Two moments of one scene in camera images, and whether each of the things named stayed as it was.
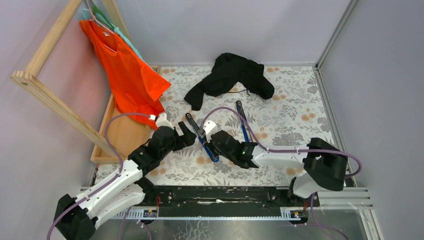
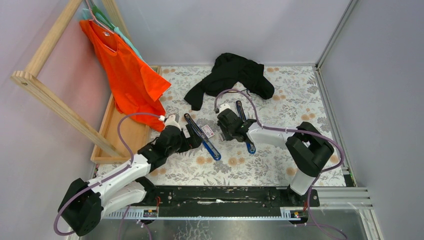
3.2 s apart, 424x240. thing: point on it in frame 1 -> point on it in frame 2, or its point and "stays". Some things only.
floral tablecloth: (294, 116) stays
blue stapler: (201, 136) stays
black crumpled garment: (228, 69) stays
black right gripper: (209, 144) -> (227, 137)
